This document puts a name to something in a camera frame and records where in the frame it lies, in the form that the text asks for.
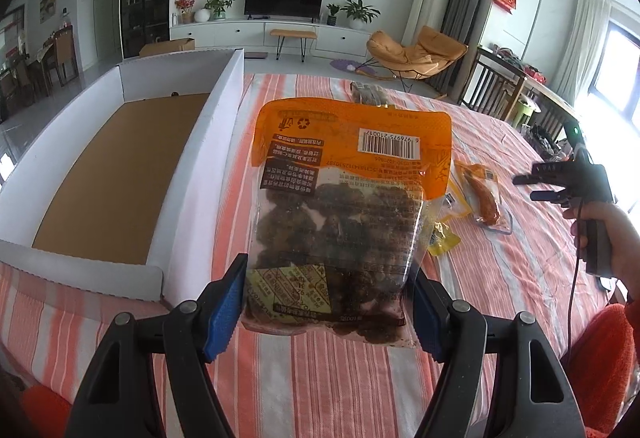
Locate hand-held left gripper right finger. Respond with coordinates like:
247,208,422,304
410,268,576,438

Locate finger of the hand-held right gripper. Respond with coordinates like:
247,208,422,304
530,187,573,208
512,160,568,186

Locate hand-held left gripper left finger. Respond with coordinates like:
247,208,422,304
70,252,250,438

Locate yellow-green snack packet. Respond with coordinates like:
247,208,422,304
427,188,472,258

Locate orange dried snack bag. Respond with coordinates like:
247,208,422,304
239,98,453,349

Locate white cardboard box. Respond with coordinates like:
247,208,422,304
0,48,246,314

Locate person's right forearm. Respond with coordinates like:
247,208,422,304
560,303,640,436

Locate person's left forearm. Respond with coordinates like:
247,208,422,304
20,383,76,438

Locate person's right hand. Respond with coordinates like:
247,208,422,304
562,200,640,291

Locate sausage snack packet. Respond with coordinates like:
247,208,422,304
452,160,513,235

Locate light green bin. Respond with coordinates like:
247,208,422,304
510,98,543,129

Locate cluttered wooden table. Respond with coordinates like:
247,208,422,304
480,45,583,129

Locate window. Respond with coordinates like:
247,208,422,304
575,30,640,159

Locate orange striped tablecloth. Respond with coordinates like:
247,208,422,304
0,73,636,438

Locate white sheer curtain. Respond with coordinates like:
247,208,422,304
555,0,613,104

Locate orange lounge chair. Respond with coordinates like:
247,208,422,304
366,25,469,94

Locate clear brown biscuit packet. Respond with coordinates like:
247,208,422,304
348,80,401,108

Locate leafy plant white pot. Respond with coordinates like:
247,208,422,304
341,0,382,30

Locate brown cardboard box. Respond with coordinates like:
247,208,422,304
139,37,196,58

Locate white television cabinet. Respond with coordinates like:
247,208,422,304
169,15,381,61

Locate wooden stool black legs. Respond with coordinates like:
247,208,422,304
270,29,318,64

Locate wooden dining chair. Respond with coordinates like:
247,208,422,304
52,27,78,86

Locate green potted plant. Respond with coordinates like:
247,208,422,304
205,0,235,20

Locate red flower plant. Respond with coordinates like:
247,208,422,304
175,0,199,24

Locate white door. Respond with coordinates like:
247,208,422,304
94,0,123,64

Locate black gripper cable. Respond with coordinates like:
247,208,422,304
559,200,587,364

